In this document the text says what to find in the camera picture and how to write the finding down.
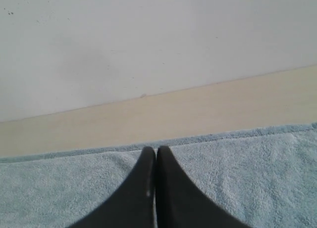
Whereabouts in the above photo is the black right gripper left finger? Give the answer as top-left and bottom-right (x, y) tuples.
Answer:
(71, 147), (156, 228)

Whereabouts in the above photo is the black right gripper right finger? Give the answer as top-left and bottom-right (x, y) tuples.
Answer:
(156, 146), (244, 228)

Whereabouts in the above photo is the light blue terry towel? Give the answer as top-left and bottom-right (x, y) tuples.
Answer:
(0, 123), (317, 228)

